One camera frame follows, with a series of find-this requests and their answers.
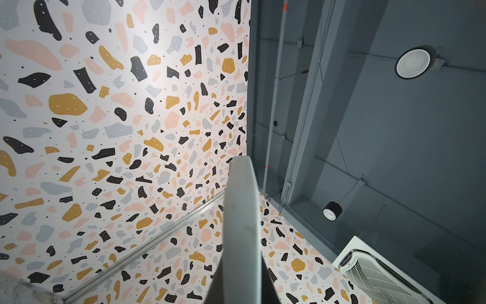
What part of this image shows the ceiling air conditioner unit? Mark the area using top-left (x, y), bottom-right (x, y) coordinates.
top-left (333, 236), bottom-right (445, 303)

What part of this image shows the ceiling lamp black small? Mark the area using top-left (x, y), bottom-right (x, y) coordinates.
top-left (323, 201), bottom-right (342, 221)

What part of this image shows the ceiling lamp round large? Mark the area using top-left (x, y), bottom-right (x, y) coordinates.
top-left (394, 45), bottom-right (446, 80)

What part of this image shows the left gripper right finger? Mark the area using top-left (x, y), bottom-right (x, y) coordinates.
top-left (261, 258), bottom-right (280, 304)

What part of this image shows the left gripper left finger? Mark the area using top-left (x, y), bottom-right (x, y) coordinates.
top-left (204, 262), bottom-right (224, 304)

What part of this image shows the phone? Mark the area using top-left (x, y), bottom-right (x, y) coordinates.
top-left (222, 156), bottom-right (261, 303)

